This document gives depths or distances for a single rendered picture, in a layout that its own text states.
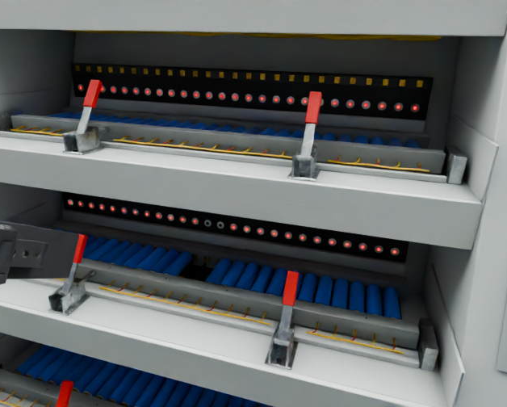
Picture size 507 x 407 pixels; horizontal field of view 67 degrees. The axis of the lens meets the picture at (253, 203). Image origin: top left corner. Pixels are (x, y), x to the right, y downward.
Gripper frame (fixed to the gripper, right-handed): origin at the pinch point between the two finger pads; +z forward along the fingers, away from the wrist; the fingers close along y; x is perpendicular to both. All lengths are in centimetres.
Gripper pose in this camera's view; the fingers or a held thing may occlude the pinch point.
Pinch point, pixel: (6, 247)
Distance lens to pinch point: 27.2
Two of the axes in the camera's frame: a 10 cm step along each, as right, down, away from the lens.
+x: 1.7, -9.7, 1.5
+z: 2.3, 1.8, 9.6
